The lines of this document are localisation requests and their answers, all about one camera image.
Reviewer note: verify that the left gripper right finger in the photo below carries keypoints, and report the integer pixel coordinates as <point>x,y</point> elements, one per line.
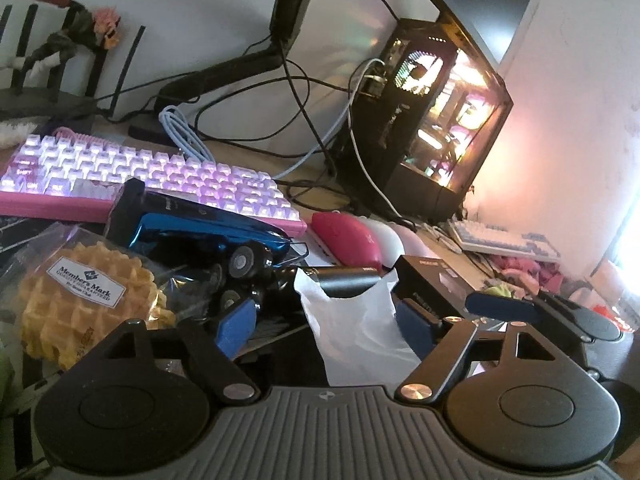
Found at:
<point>441,344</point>

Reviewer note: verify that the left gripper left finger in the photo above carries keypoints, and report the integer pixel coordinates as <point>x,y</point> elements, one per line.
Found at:
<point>212,345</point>

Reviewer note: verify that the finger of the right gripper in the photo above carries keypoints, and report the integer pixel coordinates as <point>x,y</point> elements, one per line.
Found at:
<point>502,308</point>

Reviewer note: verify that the white paper tissue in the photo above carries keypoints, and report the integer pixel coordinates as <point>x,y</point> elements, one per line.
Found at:
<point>358,338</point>

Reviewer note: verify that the black charger box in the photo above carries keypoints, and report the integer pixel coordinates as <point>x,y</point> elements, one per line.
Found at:
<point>433,285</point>

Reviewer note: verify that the white blue keyboard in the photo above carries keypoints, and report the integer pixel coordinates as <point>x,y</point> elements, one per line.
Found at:
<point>479,237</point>

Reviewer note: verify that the pale pink computer mouse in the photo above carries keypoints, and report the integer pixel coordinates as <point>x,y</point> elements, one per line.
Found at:
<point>413,245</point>

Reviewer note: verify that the white computer mouse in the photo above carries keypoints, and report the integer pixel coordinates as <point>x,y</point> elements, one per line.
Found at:
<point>388,240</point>

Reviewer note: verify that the black flashlight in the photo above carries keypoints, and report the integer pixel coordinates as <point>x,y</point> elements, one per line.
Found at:
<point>335,281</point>

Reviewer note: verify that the blue electric shaver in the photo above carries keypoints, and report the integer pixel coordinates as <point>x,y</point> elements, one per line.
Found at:
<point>220,258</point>

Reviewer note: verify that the magenta computer mouse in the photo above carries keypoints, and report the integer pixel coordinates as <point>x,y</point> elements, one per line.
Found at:
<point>349,240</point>

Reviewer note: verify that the packaged yellow waffle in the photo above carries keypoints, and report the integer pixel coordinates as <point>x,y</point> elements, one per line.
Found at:
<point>68,288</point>

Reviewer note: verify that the black rgb computer tower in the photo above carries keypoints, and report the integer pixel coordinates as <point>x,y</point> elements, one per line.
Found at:
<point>423,123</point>

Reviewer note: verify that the pink mechanical keyboard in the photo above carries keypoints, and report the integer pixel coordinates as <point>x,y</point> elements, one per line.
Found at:
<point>71,177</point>

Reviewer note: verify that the black wifi router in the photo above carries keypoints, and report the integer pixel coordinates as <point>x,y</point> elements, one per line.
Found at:
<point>20,103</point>

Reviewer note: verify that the pink haired dark figurine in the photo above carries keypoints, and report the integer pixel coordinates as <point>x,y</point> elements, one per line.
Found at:
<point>95,30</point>

